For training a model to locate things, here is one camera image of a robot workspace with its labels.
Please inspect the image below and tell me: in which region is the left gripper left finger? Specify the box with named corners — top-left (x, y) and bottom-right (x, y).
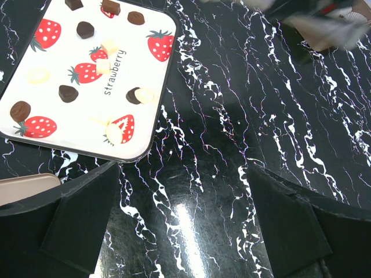
top-left (1, 162), bottom-right (119, 275)

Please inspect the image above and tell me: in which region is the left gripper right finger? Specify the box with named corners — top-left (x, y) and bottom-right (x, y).
top-left (247, 166), bottom-right (370, 277)

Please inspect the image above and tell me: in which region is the rose gold box lid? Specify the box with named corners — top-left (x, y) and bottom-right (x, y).
top-left (1, 173), bottom-right (61, 206)

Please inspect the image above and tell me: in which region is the white teardrop chocolate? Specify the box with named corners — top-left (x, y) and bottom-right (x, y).
top-left (106, 123), bottom-right (122, 145)

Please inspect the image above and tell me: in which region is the brown round chocolate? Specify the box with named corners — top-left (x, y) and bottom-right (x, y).
top-left (10, 101), bottom-right (31, 123)

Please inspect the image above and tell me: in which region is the white oval chocolate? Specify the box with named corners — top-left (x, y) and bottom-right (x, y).
top-left (27, 68), bottom-right (51, 85)

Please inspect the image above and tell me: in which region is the white cube chocolate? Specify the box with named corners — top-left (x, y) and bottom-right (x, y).
top-left (96, 58), bottom-right (111, 75)
top-left (101, 39), bottom-right (119, 56)

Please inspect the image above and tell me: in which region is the dark heart chocolate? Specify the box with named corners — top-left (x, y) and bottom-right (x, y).
top-left (59, 85), bottom-right (79, 103)

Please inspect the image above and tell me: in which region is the dark round chocolate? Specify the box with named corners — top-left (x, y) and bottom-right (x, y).
top-left (77, 21), bottom-right (95, 39)

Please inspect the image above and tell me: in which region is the brown chocolate box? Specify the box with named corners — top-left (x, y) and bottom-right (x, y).
top-left (282, 1), bottom-right (370, 52)

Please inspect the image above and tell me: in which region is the brown oval chocolate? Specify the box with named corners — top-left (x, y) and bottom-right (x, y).
top-left (127, 11), bottom-right (145, 25)

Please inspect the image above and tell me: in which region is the dark square chocolate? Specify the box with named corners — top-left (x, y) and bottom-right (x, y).
top-left (65, 0), bottom-right (83, 11)

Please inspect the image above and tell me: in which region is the brown square chocolate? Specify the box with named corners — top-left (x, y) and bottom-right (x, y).
top-left (101, 0), bottom-right (121, 16)

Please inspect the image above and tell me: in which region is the strawberry print white tray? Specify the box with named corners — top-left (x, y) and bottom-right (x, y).
top-left (1, 1), bottom-right (178, 163)

